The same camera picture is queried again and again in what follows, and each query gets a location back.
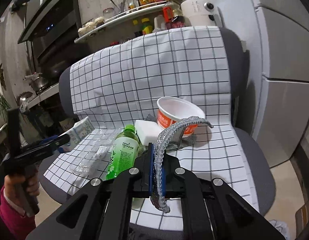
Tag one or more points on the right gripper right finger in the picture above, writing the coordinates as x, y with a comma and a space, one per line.
211, 209

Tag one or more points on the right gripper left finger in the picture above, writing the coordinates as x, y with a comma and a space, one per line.
100, 209

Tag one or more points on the clear plastic container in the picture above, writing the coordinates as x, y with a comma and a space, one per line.
94, 152

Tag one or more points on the green white snack packet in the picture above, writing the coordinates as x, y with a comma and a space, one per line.
77, 133

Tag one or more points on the green tea bottle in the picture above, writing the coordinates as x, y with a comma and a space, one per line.
124, 152

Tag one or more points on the white sponge block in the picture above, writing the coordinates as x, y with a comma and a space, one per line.
147, 131

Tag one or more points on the orange white paper bowl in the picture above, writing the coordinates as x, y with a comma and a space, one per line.
171, 110

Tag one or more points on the grey rag cloth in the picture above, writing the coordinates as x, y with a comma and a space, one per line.
173, 144

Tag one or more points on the trash bin with bag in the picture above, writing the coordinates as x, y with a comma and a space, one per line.
282, 227

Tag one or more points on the curved kitchen shelf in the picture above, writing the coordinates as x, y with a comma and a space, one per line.
123, 17

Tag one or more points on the left hand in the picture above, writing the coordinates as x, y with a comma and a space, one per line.
11, 183

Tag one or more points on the grey office chair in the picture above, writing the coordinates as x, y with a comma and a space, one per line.
252, 154

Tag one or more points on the steel cooking pot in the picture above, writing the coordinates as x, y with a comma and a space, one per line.
37, 82

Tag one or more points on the white grid cloth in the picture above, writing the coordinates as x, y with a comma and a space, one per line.
119, 85

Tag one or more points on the black range hood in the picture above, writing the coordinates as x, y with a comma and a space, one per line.
48, 22

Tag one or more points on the green yellow cap bottle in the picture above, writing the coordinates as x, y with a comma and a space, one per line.
146, 26

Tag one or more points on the white jug bottle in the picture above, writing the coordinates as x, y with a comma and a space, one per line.
159, 24

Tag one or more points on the dark soy sauce bottle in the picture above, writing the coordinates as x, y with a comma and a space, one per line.
173, 15

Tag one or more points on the white air fryer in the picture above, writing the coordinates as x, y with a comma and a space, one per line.
201, 13

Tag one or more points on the silver refrigerator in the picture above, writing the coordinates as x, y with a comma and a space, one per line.
274, 106

